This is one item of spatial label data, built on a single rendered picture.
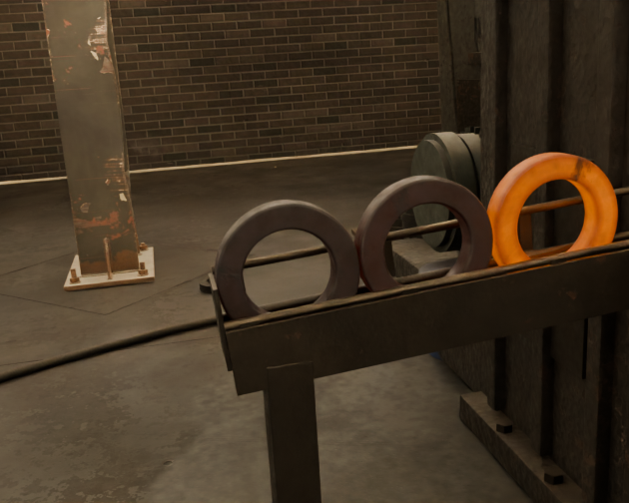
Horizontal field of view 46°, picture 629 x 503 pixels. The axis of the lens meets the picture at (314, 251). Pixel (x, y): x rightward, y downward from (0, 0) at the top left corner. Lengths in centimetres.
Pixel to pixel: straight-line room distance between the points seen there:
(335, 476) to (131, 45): 560
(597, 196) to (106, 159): 264
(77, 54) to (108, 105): 24
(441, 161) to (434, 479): 96
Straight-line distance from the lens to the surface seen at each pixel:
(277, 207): 91
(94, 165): 343
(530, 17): 161
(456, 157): 227
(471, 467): 182
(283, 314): 92
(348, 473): 179
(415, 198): 95
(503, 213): 100
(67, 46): 341
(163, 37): 697
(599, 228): 108
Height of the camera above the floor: 94
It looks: 15 degrees down
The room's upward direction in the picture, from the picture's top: 3 degrees counter-clockwise
